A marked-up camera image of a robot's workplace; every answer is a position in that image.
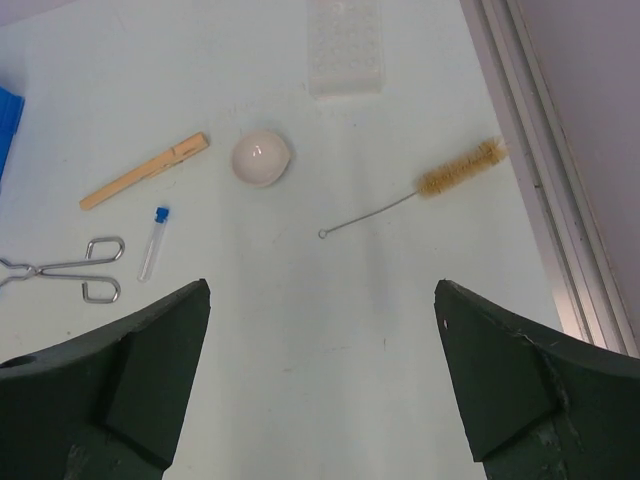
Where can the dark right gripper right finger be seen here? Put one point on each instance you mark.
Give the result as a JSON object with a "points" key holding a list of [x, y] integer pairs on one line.
{"points": [[536, 403]]}

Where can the blue plastic bin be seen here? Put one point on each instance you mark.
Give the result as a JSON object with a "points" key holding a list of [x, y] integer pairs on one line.
{"points": [[11, 109]]}

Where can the wooden test tube clamp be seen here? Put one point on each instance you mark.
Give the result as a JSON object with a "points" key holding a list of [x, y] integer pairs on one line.
{"points": [[153, 167]]}

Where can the metal crucible tongs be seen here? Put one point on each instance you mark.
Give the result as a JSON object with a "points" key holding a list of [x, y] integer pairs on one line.
{"points": [[66, 271]]}

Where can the aluminium frame rail right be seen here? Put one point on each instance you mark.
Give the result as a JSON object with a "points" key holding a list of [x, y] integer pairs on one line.
{"points": [[586, 296]]}

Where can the bristle test tube brush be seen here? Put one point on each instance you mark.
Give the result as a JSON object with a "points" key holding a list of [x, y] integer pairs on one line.
{"points": [[442, 178]]}

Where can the blue-capped test tube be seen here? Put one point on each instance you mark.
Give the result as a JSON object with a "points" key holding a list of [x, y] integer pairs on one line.
{"points": [[153, 245]]}

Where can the white porcelain evaporating dish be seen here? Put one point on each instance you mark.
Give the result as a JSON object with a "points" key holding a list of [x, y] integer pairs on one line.
{"points": [[260, 158]]}

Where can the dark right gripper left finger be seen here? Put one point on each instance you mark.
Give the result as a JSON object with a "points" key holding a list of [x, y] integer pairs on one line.
{"points": [[108, 404]]}

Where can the clear plastic test tube rack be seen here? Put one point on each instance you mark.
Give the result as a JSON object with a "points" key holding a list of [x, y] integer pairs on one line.
{"points": [[345, 53]]}

